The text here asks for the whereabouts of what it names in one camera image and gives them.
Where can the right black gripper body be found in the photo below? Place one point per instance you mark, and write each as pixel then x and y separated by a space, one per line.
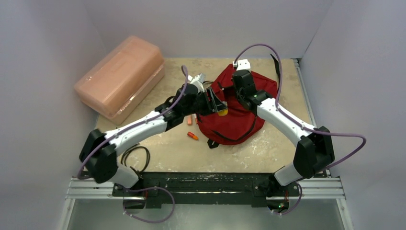
pixel 240 102

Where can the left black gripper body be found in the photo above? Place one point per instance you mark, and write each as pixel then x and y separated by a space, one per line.
pixel 202 106

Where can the yellow grey eraser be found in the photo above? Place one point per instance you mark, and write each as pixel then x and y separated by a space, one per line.
pixel 223 112

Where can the red backpack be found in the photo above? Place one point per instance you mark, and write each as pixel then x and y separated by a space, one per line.
pixel 237 125

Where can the red orange marker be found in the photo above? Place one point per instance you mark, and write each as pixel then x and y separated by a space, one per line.
pixel 192 135

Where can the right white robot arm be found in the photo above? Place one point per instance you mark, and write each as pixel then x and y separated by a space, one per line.
pixel 314 149

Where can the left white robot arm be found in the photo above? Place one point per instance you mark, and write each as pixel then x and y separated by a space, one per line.
pixel 101 149

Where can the pink translucent storage box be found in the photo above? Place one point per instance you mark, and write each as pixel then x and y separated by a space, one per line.
pixel 118 83

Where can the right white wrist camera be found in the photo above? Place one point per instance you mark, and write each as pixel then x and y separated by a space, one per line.
pixel 242 64

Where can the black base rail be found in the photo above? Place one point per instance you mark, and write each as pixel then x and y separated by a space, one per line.
pixel 254 189

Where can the aluminium frame rail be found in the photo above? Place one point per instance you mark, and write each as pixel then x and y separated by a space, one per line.
pixel 322 206

